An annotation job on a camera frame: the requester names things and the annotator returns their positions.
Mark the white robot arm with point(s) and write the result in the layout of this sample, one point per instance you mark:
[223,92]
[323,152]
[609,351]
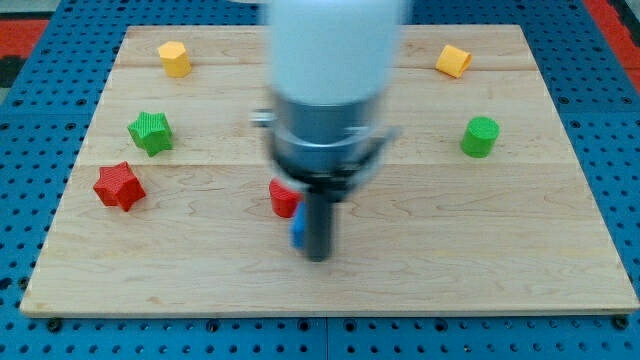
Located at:
[329,64]

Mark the red round block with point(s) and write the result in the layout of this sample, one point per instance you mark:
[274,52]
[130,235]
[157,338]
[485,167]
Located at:
[284,201]

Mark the blue triangle block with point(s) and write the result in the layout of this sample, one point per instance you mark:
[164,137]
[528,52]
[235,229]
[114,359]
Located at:
[297,227]

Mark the yellow tilted block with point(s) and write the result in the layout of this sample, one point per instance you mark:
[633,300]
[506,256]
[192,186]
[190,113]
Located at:
[453,61]

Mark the light wooden board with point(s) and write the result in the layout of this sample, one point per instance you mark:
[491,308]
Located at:
[436,233]

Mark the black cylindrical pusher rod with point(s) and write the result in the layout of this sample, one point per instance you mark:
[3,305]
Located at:
[318,236]

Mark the green cylinder block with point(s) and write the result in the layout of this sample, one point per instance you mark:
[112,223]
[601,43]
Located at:
[480,136]

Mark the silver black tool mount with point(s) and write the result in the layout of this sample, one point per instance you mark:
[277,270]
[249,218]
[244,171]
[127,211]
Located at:
[331,150]

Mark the yellow hexagon block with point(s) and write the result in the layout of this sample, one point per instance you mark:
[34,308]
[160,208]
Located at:
[174,58]

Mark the red star block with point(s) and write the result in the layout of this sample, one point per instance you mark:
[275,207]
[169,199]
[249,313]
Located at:
[118,186]

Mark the green star block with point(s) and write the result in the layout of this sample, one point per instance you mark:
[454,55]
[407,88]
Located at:
[151,132]

